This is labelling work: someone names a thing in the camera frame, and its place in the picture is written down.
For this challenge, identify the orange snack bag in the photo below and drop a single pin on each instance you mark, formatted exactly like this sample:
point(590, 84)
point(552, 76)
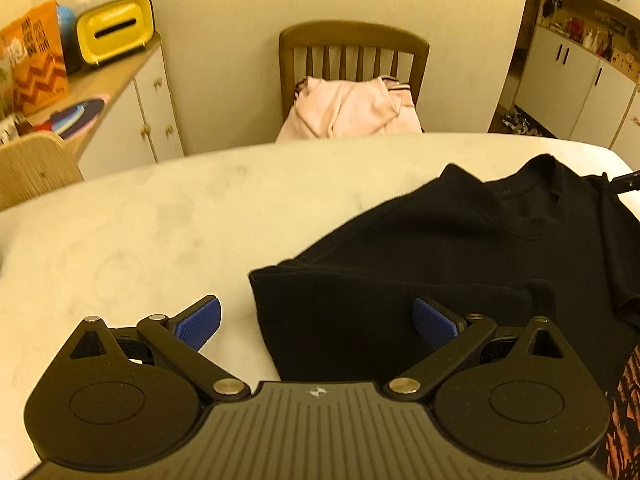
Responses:
point(40, 75)

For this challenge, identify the blue and pink mat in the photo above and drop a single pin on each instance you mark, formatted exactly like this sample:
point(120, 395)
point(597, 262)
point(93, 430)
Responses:
point(75, 112)

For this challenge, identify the light wooden chair back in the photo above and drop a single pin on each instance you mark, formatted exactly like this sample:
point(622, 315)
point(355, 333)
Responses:
point(35, 170)

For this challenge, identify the yellow tissue box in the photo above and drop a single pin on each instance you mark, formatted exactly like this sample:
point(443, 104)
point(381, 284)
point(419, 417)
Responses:
point(115, 49)

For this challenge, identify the white bottle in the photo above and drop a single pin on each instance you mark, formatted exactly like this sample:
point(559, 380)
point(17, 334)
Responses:
point(591, 38)

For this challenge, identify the orange black patterned cloth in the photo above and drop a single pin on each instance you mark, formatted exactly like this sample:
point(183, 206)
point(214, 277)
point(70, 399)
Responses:
point(625, 420)

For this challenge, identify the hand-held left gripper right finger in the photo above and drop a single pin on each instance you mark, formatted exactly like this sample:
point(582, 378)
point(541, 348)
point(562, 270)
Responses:
point(435, 322)

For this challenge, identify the pink garment with striped trim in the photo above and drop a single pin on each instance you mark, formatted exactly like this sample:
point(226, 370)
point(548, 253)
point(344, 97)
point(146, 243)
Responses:
point(345, 110)

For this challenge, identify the white side cabinet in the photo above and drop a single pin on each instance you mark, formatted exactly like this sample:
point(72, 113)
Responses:
point(145, 110)

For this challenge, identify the grey snack packet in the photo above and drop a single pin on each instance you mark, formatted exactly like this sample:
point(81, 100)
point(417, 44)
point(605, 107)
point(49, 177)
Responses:
point(15, 130)

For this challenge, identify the white stickered cabinet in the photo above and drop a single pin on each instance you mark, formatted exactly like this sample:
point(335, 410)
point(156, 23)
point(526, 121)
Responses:
point(631, 135)

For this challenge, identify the brown wooden chair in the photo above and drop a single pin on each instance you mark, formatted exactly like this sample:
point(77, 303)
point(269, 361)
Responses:
point(350, 32)

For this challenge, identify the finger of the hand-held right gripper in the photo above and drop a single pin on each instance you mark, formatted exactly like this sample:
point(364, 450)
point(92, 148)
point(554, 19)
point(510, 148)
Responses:
point(627, 183)

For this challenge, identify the black t-shirt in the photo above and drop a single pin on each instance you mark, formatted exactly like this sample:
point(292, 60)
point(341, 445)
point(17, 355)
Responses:
point(400, 260)

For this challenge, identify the blue container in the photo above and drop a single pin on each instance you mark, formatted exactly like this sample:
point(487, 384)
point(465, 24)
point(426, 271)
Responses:
point(66, 20)

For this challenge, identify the row of shoes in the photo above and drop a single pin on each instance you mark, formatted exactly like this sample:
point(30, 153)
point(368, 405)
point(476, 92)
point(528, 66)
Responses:
point(522, 124)

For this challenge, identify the white floor cabinet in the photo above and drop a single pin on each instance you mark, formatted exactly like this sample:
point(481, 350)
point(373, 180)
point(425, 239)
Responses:
point(545, 90)

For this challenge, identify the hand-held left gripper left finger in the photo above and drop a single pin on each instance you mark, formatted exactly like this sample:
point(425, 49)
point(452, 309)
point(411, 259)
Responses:
point(200, 322)

